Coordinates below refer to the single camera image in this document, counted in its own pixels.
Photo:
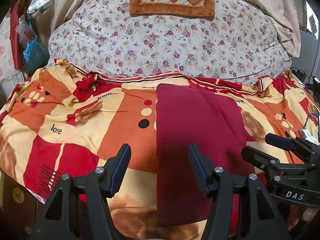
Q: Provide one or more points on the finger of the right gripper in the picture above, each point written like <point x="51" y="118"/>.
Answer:
<point x="301" y="148"/>
<point x="272" y="166"/>

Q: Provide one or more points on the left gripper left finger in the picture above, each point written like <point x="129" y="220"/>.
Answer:
<point x="77" y="207"/>

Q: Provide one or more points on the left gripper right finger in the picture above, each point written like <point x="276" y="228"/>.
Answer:
<point x="241" y="206"/>

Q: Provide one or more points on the maroon red garment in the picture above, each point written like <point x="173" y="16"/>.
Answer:
<point x="193" y="116"/>

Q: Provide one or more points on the person's right hand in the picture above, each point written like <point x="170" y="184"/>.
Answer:
<point x="298" y="213"/>

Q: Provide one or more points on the patterned love fleece blanket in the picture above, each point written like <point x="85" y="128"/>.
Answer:
<point x="65" y="120"/>

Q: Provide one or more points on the floral white quilt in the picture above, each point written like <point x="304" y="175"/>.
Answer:
<point x="238" y="45"/>

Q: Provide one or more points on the beige curtain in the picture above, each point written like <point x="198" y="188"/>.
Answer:
<point x="283" y="15"/>

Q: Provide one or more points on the blue plastic bag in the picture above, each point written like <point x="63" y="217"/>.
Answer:
<point x="35" y="55"/>

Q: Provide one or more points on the dark red hanging cloth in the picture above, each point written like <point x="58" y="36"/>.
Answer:
<point x="14" y="38"/>

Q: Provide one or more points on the clear plastic bag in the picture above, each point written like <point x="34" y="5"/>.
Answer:
<point x="37" y="7"/>

